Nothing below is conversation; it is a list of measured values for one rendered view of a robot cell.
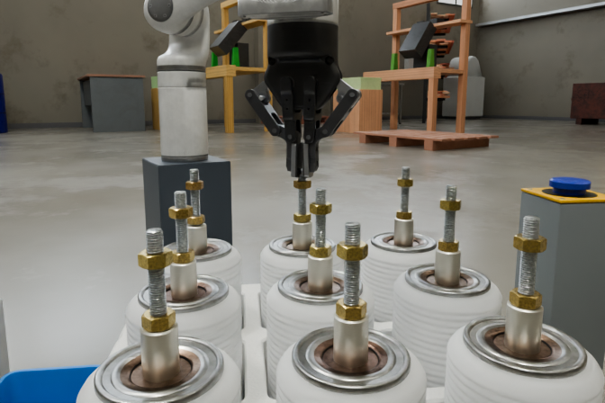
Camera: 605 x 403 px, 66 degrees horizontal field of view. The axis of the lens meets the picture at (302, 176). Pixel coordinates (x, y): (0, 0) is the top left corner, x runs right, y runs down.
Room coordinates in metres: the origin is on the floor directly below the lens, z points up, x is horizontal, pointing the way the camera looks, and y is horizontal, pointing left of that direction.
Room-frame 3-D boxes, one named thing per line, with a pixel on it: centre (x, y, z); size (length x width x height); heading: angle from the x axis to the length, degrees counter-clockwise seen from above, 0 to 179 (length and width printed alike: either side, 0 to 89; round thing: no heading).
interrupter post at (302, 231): (0.51, 0.00, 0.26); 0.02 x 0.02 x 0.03
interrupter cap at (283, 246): (0.51, 0.00, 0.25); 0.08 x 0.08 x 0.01
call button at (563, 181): (0.51, -0.29, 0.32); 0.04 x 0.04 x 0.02
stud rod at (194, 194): (0.50, 0.12, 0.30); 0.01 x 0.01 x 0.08
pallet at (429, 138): (4.62, -1.17, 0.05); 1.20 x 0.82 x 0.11; 31
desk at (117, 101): (7.27, 2.94, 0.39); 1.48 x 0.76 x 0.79; 30
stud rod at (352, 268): (0.28, -0.03, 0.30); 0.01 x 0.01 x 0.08
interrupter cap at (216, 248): (0.50, 0.12, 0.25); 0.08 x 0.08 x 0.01
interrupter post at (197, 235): (0.50, 0.12, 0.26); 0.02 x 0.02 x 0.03
